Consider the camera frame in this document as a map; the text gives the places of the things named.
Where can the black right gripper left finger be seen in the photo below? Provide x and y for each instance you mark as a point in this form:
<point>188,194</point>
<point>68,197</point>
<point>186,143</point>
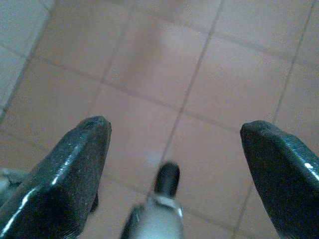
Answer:
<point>62,179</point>

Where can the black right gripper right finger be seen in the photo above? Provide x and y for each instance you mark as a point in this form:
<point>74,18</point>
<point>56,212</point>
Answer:
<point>286,179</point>

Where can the silver robot leg black foot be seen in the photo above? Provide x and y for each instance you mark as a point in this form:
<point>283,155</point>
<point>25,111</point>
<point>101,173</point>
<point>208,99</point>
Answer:
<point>159,219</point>

